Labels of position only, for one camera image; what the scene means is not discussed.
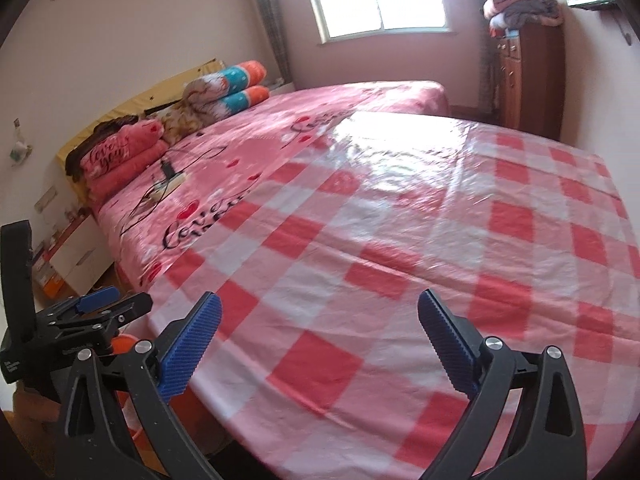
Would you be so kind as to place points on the popcorn print pillow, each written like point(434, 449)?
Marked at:
point(180, 120)

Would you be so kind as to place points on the red white checkered blanket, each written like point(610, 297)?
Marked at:
point(400, 260)

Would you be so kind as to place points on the wooden cabinet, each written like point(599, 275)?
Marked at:
point(532, 80)

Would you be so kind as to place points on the white wall fixture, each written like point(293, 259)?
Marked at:
point(21, 147)

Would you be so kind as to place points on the white power strip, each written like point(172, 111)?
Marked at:
point(167, 180)

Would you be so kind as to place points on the grey curtain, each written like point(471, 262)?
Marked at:
point(487, 60)
point(272, 20)

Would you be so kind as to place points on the white bedside cabinet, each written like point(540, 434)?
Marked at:
point(80, 255)

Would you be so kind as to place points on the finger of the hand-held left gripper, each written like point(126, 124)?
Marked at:
point(97, 297)
point(110, 317)

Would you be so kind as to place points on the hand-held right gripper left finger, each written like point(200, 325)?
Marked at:
point(192, 350)

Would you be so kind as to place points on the rolled floral bolster pillow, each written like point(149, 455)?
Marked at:
point(240, 100)
point(235, 77)

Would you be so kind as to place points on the yellow headboard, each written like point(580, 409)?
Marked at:
point(125, 105)

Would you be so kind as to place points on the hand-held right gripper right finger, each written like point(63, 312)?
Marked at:
point(450, 345)

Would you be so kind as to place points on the pink folded blanket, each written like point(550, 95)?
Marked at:
point(125, 152)

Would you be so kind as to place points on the pink heart print bedsheet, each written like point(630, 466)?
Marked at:
point(280, 130)

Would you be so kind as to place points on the folded quilts pile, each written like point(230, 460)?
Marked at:
point(522, 10)

